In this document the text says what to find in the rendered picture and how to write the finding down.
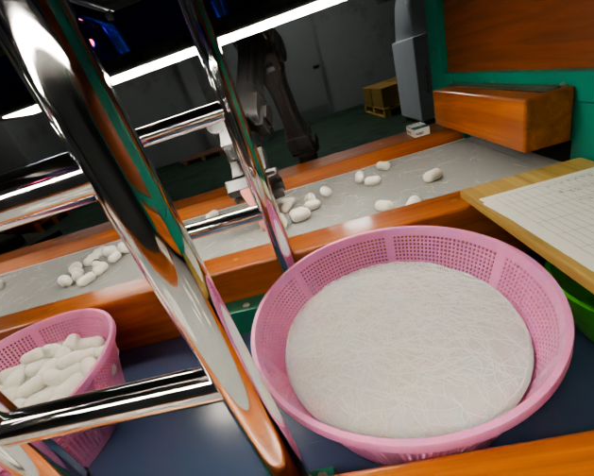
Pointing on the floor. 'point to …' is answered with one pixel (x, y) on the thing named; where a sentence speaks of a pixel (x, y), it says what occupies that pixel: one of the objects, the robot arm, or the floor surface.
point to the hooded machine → (413, 61)
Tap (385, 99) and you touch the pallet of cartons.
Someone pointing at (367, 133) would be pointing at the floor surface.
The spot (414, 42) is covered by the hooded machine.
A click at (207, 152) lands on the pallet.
